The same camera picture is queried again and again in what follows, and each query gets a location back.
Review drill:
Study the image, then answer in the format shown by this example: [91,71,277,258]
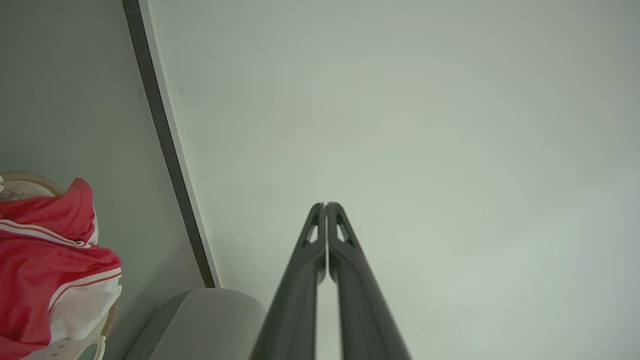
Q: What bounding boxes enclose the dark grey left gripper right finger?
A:
[326,202,412,360]

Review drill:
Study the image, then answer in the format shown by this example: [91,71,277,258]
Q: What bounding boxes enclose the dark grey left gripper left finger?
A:
[250,202,327,360]

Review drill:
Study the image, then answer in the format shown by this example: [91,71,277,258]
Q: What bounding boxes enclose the red garment with white stripes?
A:
[0,177,123,360]

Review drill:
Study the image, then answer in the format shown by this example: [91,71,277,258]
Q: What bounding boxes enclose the cream laundry basket brown rim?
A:
[0,171,119,360]

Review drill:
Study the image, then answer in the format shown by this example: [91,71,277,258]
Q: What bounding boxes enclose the grey fabric sofa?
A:
[125,287,267,360]

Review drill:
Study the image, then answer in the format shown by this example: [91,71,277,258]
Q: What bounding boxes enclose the dark grey baseboard strip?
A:
[122,0,221,289]

